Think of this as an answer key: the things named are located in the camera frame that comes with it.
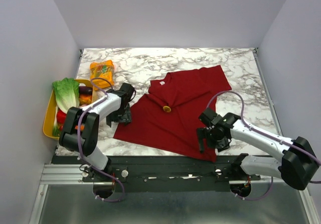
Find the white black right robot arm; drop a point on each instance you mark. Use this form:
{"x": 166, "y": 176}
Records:
{"x": 291, "y": 160}

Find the orange snack packet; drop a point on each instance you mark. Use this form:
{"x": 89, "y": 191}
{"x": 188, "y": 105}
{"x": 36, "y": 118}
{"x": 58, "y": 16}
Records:
{"x": 104, "y": 71}

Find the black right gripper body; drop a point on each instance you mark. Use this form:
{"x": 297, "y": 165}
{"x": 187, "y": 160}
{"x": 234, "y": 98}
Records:
{"x": 203, "y": 133}

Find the aluminium frame rail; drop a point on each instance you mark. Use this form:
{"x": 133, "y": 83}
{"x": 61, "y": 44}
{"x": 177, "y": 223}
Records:
{"x": 63, "y": 197}

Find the toy green lettuce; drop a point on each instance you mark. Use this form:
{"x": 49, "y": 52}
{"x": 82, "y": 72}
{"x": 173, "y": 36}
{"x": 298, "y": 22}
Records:
{"x": 66, "y": 93}

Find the yellow plastic basket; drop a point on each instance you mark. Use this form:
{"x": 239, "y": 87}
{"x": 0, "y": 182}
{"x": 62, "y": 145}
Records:
{"x": 48, "y": 125}

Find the toy red bell pepper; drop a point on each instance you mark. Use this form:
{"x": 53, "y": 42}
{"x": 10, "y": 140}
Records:
{"x": 61, "y": 116}

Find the toy purple eggplant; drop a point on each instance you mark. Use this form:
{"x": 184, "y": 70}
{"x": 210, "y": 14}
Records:
{"x": 85, "y": 90}

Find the toy green onion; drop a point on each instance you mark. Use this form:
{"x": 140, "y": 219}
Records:
{"x": 56, "y": 130}

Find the red t-shirt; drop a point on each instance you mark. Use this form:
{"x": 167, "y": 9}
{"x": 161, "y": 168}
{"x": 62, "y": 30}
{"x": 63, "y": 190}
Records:
{"x": 187, "y": 93}

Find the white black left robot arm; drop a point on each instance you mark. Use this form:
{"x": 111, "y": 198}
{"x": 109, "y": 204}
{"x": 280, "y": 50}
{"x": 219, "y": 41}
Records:
{"x": 80, "y": 130}

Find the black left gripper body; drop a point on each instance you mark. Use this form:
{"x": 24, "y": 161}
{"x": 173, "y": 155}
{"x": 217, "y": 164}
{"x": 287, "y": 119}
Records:
{"x": 122, "y": 115}

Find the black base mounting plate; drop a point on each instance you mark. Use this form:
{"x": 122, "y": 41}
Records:
{"x": 156, "y": 174}

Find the toy orange pumpkin piece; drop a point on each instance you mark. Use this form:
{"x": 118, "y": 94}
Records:
{"x": 85, "y": 99}

